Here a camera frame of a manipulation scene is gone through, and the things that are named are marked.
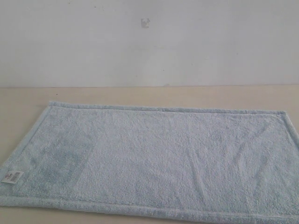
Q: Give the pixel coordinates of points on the light blue fluffy towel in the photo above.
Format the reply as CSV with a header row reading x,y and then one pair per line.
x,y
202,165

